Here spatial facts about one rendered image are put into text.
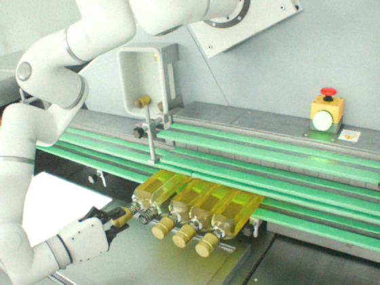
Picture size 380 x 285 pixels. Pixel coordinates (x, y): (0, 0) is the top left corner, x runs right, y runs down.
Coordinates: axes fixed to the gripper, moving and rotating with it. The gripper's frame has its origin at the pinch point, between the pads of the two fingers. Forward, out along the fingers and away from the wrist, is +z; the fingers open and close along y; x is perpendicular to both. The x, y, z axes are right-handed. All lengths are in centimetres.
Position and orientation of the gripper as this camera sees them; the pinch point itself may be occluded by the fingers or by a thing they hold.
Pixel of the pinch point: (118, 220)
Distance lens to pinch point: 88.4
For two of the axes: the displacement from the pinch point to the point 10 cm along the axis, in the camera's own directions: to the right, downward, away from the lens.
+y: -0.9, -8.9, -4.5
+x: -6.6, -2.8, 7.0
